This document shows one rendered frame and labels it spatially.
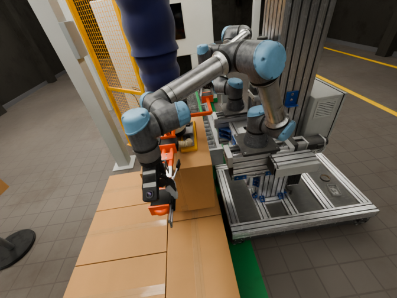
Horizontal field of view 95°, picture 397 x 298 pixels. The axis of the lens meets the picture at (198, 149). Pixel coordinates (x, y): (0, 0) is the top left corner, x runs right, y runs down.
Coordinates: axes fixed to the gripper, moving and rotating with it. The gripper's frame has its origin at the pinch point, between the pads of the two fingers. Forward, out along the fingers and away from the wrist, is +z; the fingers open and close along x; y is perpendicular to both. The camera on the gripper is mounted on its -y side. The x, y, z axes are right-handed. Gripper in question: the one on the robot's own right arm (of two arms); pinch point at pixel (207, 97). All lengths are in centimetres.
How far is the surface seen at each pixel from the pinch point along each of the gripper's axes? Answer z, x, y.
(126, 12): -57, -31, 38
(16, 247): 115, -212, 36
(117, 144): 79, -122, -71
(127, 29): -51, -33, 38
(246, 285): 119, 10, 90
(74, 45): -39, -115, -70
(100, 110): 29, -122, -71
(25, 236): 115, -211, 25
